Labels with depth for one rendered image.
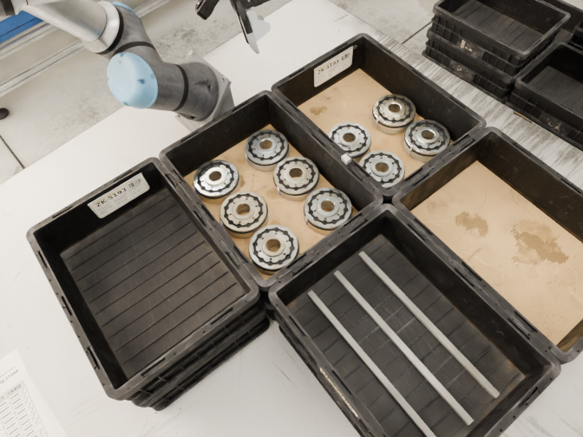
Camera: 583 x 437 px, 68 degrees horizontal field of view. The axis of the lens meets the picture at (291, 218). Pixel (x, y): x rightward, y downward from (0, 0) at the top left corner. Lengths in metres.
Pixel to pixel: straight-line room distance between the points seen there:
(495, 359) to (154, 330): 0.64
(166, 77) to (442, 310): 0.79
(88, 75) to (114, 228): 1.83
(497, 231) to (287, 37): 0.93
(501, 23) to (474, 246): 1.26
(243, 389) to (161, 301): 0.25
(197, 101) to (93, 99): 1.53
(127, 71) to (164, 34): 1.82
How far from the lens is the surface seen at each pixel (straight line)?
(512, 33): 2.03
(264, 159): 1.01
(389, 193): 0.87
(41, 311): 1.19
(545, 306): 0.97
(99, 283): 1.00
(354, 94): 1.17
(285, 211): 0.96
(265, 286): 0.78
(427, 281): 0.91
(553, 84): 2.05
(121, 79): 1.09
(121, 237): 1.02
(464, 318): 0.91
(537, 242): 1.02
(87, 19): 1.09
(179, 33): 2.86
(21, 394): 1.15
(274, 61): 1.47
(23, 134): 2.66
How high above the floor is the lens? 1.66
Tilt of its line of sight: 61 degrees down
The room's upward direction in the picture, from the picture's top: 7 degrees counter-clockwise
